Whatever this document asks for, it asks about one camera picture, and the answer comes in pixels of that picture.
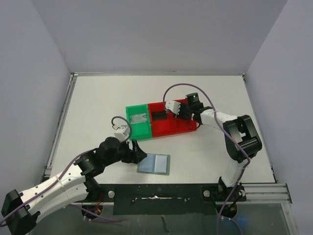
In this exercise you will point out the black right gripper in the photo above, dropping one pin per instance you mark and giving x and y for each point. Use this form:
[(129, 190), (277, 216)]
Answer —
[(182, 111)]

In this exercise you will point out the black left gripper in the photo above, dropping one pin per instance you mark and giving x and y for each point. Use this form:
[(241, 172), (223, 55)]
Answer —
[(130, 156)]

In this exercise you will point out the grey-green card holder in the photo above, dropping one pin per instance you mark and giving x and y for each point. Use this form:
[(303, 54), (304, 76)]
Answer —
[(157, 164)]

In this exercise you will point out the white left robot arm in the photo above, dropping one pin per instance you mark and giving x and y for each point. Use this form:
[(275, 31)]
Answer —
[(21, 211)]

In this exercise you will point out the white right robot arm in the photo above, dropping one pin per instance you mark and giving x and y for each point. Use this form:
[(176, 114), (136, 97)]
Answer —
[(241, 137)]

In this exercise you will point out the silver VIP card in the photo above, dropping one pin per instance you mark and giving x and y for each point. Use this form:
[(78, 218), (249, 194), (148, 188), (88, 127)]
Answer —
[(138, 118)]

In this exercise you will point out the black card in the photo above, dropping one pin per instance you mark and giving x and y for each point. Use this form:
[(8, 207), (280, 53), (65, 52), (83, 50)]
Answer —
[(162, 115)]

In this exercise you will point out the green plastic bin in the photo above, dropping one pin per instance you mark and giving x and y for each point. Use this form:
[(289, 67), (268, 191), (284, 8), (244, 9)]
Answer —
[(140, 131)]

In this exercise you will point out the red plastic bin right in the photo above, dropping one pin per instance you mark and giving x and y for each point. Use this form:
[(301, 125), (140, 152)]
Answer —
[(183, 126)]

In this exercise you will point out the red plastic bin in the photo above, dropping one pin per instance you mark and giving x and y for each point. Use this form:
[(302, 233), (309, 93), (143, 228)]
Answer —
[(161, 127), (183, 126)]

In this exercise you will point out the red plastic bin middle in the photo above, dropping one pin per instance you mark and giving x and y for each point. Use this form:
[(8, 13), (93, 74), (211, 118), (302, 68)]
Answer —
[(161, 127)]

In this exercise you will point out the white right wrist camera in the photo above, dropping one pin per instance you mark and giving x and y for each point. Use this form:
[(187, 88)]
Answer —
[(173, 107)]

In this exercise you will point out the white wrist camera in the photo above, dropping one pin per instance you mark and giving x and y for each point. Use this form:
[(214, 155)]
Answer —
[(122, 133), (173, 107)]

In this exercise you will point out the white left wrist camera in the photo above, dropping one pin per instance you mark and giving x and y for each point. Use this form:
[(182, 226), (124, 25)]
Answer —
[(122, 133)]

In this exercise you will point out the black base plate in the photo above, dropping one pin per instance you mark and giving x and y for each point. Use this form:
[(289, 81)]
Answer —
[(165, 199)]

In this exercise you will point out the aluminium frame rail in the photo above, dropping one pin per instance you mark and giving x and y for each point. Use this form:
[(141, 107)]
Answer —
[(70, 89)]

